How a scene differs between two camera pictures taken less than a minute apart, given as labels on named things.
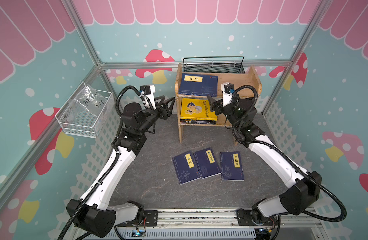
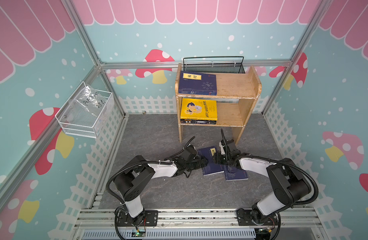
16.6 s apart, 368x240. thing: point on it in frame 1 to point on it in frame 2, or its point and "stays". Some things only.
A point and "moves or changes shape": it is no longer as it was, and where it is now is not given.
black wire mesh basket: x=213 y=64 stays
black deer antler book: x=197 y=121 stays
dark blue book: x=231 y=169 stays
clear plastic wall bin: x=84 y=113 stays
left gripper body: x=159 y=112 to x=195 y=164
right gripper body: x=220 y=106 to x=226 y=153
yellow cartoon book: x=197 y=108 stays
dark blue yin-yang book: x=186 y=168 moves or changes shape
